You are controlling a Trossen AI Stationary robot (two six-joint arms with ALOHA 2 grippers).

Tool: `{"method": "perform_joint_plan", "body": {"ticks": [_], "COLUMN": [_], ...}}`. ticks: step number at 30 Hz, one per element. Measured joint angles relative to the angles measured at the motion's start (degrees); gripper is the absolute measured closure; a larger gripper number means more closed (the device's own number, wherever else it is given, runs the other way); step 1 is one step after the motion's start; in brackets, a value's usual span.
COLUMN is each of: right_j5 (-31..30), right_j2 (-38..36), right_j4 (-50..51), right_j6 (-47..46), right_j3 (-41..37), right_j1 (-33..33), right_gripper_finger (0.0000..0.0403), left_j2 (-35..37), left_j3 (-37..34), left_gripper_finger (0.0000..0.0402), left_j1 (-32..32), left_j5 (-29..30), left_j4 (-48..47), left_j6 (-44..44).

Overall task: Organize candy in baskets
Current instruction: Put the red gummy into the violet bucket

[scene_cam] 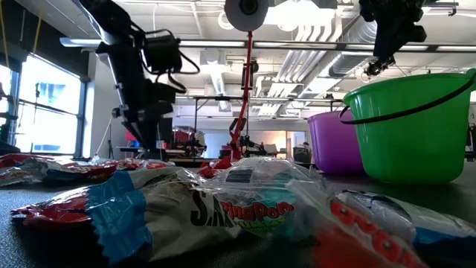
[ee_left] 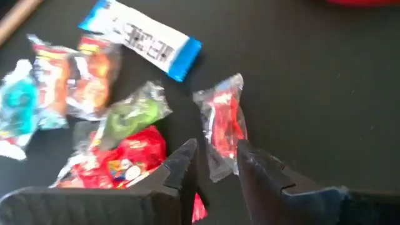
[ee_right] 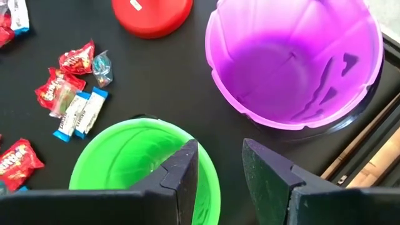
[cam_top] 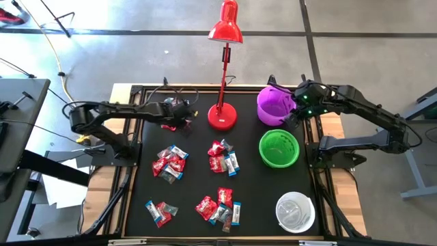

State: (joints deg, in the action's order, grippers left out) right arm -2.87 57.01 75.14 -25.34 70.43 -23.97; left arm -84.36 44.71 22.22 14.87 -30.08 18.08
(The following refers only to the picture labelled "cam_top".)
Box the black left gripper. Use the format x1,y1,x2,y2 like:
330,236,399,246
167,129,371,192
163,97,199,137

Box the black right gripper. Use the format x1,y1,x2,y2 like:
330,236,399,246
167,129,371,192
283,102,310,135

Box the blue silver candy bar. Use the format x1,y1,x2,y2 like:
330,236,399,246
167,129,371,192
224,156,237,178
231,201,242,227
144,200,163,223
208,203,227,226
227,150,241,172
169,144,190,160

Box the purple plastic bucket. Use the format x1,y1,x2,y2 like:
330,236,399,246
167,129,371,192
256,85,297,127

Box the green plastic bucket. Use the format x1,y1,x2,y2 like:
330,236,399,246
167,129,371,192
258,128,300,169

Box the red snack bags far left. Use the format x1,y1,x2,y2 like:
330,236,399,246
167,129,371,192
159,171,177,185
163,165,184,180

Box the white bowl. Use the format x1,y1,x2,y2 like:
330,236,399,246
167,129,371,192
274,191,316,234

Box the white paper sheets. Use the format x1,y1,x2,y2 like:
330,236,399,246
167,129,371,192
41,159,90,210

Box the black desk crossbeam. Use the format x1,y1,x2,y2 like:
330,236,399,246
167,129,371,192
18,150,90,187

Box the black tripod stand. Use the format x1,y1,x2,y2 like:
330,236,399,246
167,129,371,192
39,0,76,39

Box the grey desk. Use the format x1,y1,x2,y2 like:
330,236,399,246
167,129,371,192
0,78,51,175

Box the black desk clamp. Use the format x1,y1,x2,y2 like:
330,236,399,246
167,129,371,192
0,91,35,117

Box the red black shoe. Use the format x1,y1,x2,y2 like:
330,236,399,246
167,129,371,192
0,7,27,27

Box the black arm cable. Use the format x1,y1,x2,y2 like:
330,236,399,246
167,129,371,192
139,85,201,107

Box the red camera stand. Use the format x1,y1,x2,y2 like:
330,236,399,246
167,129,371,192
207,0,244,132

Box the silver metal bracket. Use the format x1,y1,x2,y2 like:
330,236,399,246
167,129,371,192
298,240,338,246
108,238,148,246

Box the yellow cable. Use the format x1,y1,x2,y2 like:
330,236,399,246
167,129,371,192
16,0,76,103

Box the grey desk leg frame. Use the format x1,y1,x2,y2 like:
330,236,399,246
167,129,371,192
399,87,437,201

